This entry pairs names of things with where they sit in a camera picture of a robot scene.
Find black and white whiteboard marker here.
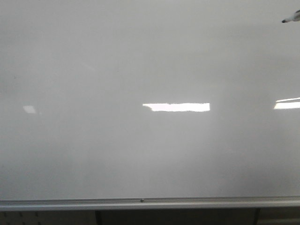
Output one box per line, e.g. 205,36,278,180
281,10,300,23

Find dark cabinet below whiteboard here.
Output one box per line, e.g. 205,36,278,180
0,207,300,225

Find white whiteboard with aluminium frame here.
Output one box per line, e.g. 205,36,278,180
0,0,300,211

